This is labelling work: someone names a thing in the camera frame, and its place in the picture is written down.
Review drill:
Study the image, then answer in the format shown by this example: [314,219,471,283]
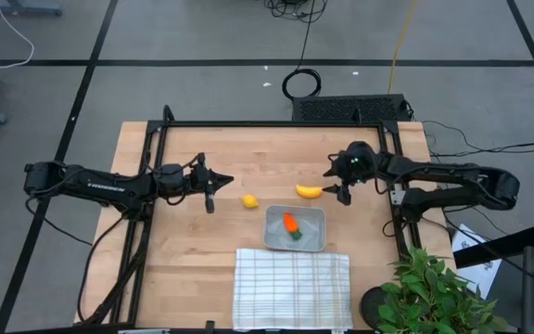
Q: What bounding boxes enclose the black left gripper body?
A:
[191,152,217,215]

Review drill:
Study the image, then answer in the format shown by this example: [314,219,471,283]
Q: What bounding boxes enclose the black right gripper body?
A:
[331,140,382,186]

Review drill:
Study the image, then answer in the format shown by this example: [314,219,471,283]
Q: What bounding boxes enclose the yellow toy banana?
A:
[295,184,324,200]

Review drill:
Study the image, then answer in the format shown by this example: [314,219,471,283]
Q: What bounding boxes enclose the orange toy carrot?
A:
[282,212,303,241]

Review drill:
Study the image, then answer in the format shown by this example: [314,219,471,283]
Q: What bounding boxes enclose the grey plastic tupperware container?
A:
[263,205,328,253]

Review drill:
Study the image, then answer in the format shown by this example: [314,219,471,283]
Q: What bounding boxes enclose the black computer case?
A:
[291,94,412,123]

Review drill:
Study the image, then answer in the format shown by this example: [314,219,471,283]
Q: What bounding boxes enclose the white checked dish towel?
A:
[232,248,354,333]

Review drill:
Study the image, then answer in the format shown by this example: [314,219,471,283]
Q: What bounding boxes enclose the black plant pot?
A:
[359,286,391,330]

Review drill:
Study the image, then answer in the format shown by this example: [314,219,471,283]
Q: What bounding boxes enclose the green leafy plant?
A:
[377,245,512,334]

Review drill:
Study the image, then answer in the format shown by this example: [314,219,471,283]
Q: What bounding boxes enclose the white printed paper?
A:
[451,224,502,298]

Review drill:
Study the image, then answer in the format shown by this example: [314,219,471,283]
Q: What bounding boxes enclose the black metal table frame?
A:
[74,104,424,326]

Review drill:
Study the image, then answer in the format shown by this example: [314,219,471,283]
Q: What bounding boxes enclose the black coiled floor cable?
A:
[281,0,324,101]

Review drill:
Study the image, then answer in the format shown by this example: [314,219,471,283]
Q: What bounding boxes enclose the thin black cables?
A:
[422,119,534,159]

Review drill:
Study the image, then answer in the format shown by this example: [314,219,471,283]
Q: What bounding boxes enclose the yellow cable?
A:
[386,0,417,96]

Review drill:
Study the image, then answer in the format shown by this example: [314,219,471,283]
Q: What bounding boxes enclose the tangled black cable bundle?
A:
[262,0,328,22]

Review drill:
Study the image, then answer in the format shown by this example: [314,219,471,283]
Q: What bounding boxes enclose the white cable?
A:
[0,0,35,71]

